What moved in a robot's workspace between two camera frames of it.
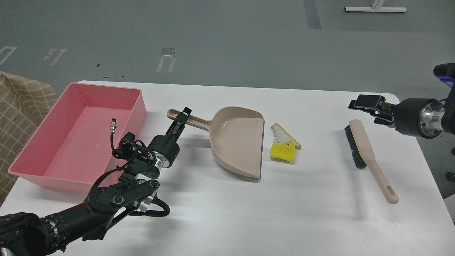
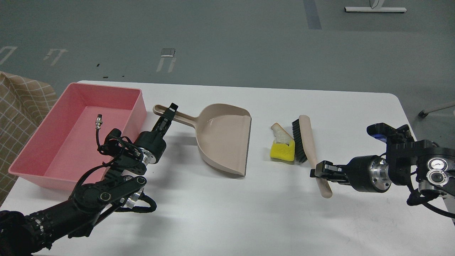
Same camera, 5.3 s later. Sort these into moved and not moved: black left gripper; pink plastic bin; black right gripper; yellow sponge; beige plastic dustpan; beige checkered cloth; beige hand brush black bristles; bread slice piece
Moved: black right gripper; black left gripper; beige plastic dustpan; beige hand brush black bristles
Not moved: beige checkered cloth; yellow sponge; bread slice piece; pink plastic bin
